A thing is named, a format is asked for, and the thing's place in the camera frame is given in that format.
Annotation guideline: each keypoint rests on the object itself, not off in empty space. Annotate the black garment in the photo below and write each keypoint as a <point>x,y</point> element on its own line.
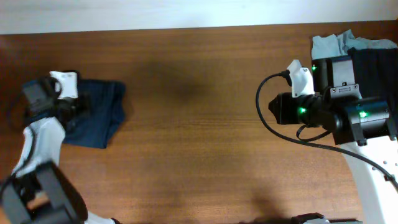
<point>375,70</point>

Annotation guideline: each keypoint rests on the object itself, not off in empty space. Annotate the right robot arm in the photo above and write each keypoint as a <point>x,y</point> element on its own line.
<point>328,96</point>

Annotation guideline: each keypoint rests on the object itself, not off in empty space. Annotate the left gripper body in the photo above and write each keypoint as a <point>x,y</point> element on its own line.
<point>75,107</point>

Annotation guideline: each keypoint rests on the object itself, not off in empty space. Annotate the navy blue shorts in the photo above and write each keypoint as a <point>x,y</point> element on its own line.
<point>106,114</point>

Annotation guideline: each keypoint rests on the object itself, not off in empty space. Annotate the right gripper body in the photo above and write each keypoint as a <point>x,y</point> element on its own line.
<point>303,110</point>

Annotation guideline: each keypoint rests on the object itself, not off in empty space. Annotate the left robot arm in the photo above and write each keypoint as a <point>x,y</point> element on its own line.
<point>37,191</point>

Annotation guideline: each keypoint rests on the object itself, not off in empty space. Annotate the light grey shirt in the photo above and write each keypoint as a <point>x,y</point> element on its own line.
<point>338,45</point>

